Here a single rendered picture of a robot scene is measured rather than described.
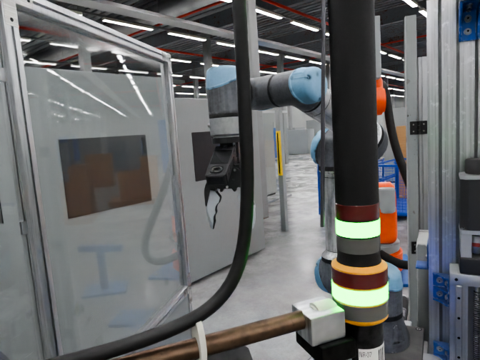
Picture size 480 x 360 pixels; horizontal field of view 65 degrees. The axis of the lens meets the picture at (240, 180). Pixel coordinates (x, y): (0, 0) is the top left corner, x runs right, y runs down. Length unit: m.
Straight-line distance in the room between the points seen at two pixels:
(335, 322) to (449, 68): 1.05
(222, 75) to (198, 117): 3.53
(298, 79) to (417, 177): 1.42
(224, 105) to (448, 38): 0.72
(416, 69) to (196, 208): 2.91
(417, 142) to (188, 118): 2.72
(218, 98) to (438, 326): 1.00
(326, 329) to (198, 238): 4.12
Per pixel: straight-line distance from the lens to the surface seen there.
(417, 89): 2.16
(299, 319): 0.30
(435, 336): 1.44
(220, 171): 0.76
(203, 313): 0.27
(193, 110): 4.32
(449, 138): 1.27
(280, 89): 0.84
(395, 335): 1.26
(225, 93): 0.83
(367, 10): 0.31
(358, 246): 0.30
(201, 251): 4.47
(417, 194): 2.16
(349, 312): 0.32
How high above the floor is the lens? 1.69
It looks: 7 degrees down
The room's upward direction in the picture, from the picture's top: 4 degrees counter-clockwise
